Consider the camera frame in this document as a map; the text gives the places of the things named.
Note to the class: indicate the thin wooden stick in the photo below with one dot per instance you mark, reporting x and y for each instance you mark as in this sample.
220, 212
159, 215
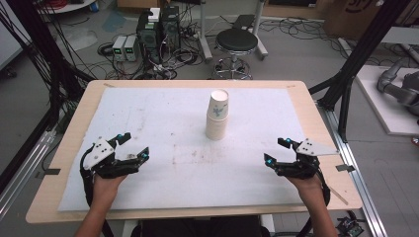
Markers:
338, 195

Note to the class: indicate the small white box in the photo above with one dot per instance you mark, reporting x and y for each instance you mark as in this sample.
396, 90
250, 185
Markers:
154, 15

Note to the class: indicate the aluminium rail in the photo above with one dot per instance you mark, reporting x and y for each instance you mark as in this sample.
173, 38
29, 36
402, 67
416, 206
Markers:
355, 184
23, 177

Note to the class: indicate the white bench power supply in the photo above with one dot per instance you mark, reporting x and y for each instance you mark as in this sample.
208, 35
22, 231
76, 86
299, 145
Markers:
119, 47
131, 48

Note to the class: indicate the black round stool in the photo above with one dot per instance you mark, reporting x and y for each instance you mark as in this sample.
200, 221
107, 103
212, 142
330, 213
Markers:
236, 41

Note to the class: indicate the black computer tower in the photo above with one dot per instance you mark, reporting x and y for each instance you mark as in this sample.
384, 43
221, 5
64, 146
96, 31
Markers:
171, 28
148, 39

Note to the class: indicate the stack of paper cups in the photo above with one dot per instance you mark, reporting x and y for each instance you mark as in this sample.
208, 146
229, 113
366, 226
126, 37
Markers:
216, 128

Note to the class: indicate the brown cardboard box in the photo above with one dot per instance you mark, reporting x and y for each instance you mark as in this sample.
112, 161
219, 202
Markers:
349, 18

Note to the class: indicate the white table mat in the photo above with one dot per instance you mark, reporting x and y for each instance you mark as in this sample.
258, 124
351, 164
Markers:
171, 177

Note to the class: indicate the white stand leg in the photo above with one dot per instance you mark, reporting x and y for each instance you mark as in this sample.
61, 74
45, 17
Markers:
205, 36
259, 36

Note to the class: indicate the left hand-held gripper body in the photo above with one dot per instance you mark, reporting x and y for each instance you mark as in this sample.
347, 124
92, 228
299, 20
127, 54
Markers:
99, 154

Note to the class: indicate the black tape piece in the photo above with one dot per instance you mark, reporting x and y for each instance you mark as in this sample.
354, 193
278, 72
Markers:
345, 168
52, 171

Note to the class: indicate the white power strip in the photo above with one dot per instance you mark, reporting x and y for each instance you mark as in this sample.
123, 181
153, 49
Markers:
163, 68

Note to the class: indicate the white platform board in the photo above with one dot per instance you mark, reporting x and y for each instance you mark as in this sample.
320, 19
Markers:
382, 112

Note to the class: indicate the green circuit board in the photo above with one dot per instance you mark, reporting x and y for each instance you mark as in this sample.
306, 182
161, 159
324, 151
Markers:
351, 227

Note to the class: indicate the person's left hand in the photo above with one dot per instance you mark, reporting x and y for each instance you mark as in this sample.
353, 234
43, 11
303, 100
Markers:
103, 189

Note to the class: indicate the black flat foot plate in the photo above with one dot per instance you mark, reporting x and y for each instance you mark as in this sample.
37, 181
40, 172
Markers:
243, 21

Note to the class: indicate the person's dark clothing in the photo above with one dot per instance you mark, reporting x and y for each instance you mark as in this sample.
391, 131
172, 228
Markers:
201, 228

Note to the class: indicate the white table leg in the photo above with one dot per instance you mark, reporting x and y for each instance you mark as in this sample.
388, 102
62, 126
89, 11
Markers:
268, 223
130, 228

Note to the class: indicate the person's right hand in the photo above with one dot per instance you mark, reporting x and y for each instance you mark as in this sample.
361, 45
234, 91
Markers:
308, 187

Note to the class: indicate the black metal frame post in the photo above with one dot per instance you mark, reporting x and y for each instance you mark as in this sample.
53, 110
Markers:
42, 49
359, 52

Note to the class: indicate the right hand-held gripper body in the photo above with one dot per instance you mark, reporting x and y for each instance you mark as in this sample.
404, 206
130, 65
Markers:
303, 164

